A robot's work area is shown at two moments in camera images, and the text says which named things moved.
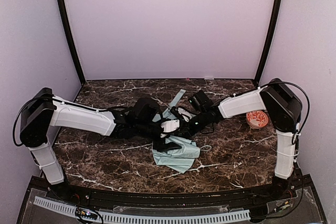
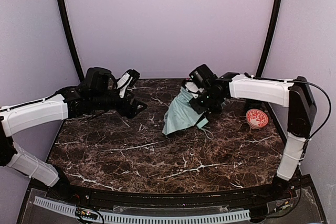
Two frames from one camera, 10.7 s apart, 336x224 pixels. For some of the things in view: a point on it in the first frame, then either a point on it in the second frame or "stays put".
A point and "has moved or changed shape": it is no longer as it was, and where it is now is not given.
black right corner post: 275,25 stays put
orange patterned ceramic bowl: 257,119 stays put
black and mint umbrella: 182,159 has moved or changed shape
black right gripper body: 180,115 to 199,106
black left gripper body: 159,143 to 128,106
